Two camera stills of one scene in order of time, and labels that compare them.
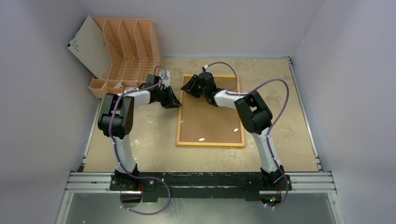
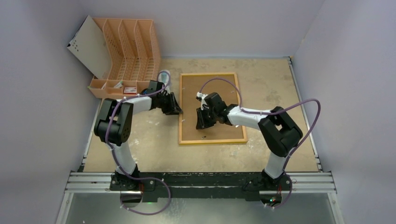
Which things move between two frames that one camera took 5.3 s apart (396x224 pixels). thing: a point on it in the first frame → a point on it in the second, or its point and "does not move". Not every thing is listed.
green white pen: [119, 85] does not move
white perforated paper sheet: [89, 46] does not move
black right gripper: [195, 85] → [207, 114]
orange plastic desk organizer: [132, 46] does not move
